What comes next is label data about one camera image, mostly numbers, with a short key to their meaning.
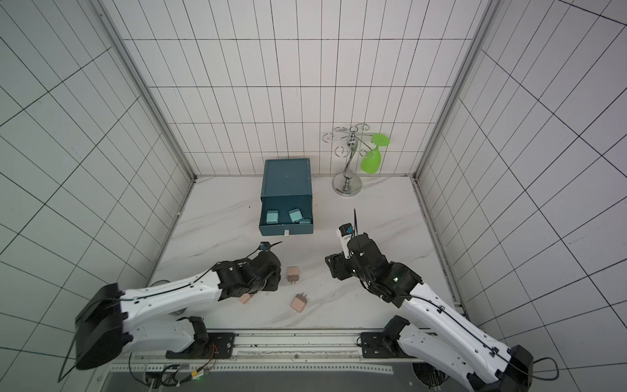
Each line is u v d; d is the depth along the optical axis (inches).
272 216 33.4
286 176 35.5
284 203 33.9
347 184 45.7
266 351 28.6
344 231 25.4
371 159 39.5
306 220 32.9
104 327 15.7
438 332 17.7
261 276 24.6
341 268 25.4
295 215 33.6
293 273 33.3
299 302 31.8
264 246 29.1
